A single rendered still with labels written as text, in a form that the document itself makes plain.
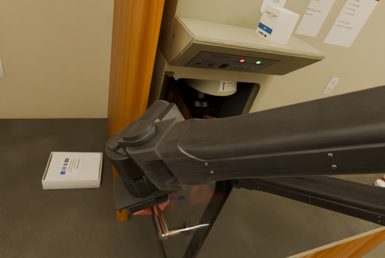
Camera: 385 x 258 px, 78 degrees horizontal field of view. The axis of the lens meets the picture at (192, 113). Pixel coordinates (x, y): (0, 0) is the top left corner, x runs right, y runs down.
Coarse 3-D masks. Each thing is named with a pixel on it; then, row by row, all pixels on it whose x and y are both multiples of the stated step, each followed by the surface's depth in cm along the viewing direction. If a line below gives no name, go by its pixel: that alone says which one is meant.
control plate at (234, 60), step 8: (200, 56) 46; (208, 56) 47; (216, 56) 47; (224, 56) 47; (232, 56) 47; (240, 56) 48; (192, 64) 51; (200, 64) 51; (216, 64) 52; (232, 64) 52; (240, 64) 52; (248, 64) 53; (256, 64) 53; (264, 64) 53; (272, 64) 54
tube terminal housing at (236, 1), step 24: (168, 0) 51; (192, 0) 47; (216, 0) 48; (240, 0) 50; (288, 0) 54; (168, 24) 51; (240, 24) 54; (192, 72) 57; (216, 72) 59; (240, 72) 62; (264, 96) 70
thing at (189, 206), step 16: (176, 96) 48; (192, 112) 43; (192, 192) 42; (208, 192) 37; (224, 192) 32; (176, 208) 49; (192, 208) 42; (208, 208) 37; (176, 224) 49; (192, 224) 42; (208, 224) 37; (160, 240) 60; (176, 240) 49; (192, 240) 42; (176, 256) 49; (192, 256) 42
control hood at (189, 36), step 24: (192, 24) 45; (216, 24) 50; (168, 48) 51; (192, 48) 43; (216, 48) 43; (240, 48) 44; (264, 48) 45; (288, 48) 48; (312, 48) 54; (264, 72) 60; (288, 72) 61
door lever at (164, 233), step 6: (156, 210) 46; (156, 216) 45; (162, 216) 45; (156, 222) 45; (162, 222) 44; (162, 228) 43; (174, 228) 44; (180, 228) 44; (186, 228) 44; (162, 234) 42; (168, 234) 42; (174, 234) 43; (186, 234) 44; (162, 240) 43
